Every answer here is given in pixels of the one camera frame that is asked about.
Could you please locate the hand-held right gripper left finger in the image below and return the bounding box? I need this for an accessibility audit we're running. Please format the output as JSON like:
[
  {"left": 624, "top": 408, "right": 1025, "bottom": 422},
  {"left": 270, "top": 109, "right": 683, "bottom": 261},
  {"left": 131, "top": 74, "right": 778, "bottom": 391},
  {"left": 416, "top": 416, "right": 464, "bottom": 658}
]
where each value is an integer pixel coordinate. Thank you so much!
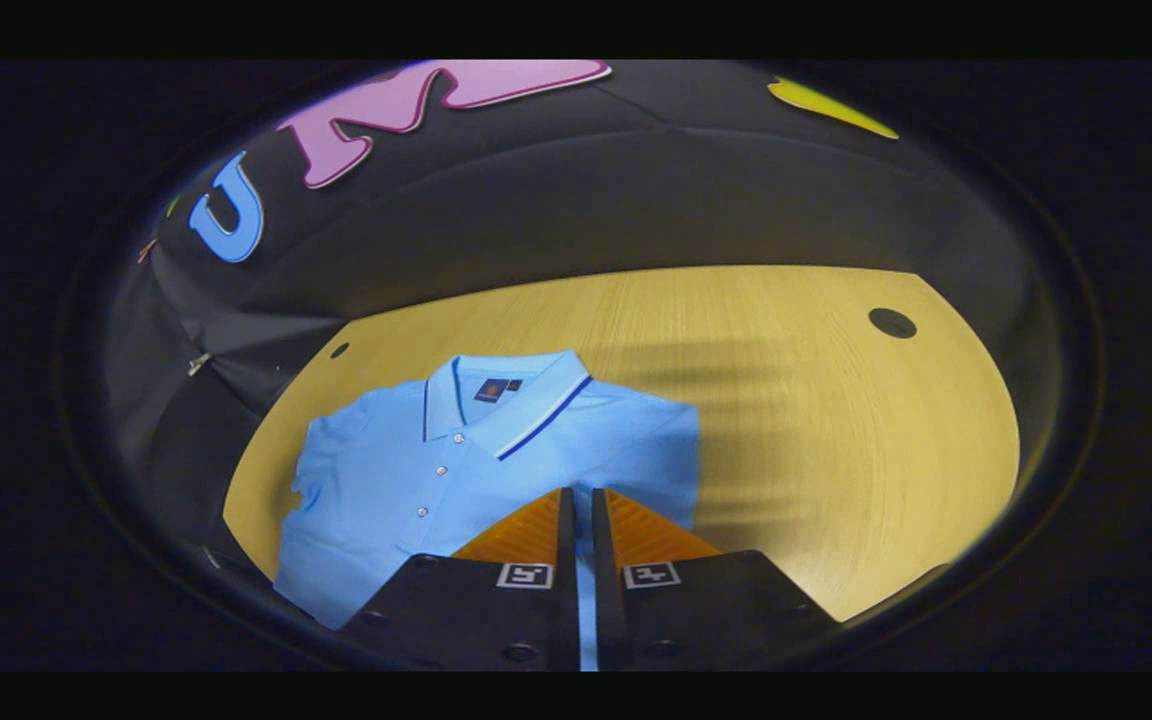
[{"left": 336, "top": 487, "right": 583, "bottom": 672}]

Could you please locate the black backdrop cloth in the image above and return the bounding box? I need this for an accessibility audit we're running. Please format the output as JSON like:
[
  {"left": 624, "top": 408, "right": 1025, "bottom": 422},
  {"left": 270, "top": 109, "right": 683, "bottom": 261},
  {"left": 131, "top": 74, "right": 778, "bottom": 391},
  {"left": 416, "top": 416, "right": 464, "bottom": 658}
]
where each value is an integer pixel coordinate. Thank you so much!
[{"left": 101, "top": 60, "right": 1072, "bottom": 593}]

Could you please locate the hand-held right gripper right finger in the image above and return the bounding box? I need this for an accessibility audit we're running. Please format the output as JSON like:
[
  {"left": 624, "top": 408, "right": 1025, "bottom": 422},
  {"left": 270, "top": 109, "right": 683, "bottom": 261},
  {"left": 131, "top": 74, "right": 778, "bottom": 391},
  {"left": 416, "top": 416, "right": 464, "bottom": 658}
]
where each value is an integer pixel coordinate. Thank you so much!
[{"left": 591, "top": 487, "right": 843, "bottom": 672}]

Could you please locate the light blue T-shirt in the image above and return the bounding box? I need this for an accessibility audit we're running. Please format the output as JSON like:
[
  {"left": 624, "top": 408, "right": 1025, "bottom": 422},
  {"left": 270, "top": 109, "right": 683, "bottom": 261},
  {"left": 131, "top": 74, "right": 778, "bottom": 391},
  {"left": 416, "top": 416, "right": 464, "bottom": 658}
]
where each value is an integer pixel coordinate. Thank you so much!
[{"left": 273, "top": 349, "right": 703, "bottom": 672}]

